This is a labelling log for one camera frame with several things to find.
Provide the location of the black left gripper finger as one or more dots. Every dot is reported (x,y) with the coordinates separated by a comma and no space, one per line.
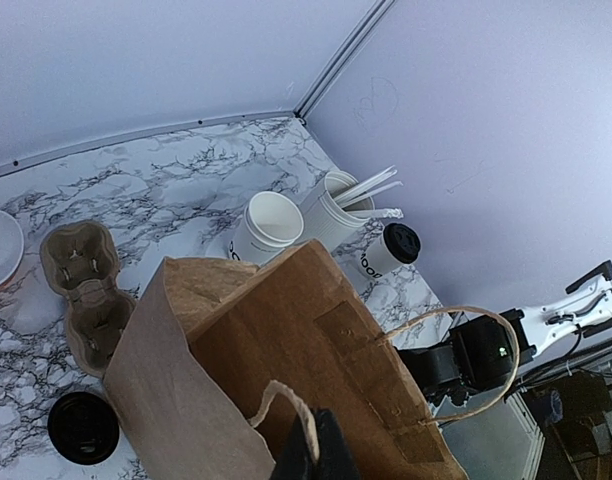
(323,454)

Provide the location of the brown paper bag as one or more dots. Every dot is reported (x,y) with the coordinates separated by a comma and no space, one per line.
(220,356)

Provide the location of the white paper coffee cup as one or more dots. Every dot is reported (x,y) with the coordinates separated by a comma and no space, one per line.
(378,259)

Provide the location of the black plastic cup lid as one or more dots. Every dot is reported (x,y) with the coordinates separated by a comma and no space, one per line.
(402,242)

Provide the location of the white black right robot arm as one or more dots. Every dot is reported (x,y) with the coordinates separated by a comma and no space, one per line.
(477,355)

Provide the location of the black lid stack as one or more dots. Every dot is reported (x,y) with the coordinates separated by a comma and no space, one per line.
(83,428)

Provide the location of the stacked white paper cups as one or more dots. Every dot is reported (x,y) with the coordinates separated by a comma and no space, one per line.
(271,222)

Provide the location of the white ribbed cup holder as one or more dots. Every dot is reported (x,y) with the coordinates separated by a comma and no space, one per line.
(324,220)

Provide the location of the brown pulp cup carrier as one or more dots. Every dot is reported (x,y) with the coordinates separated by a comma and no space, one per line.
(81,264)

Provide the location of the red white paper cup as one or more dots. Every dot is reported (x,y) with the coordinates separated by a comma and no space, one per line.
(12,245)

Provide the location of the aluminium right frame post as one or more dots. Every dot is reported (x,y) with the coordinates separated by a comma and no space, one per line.
(342,56)

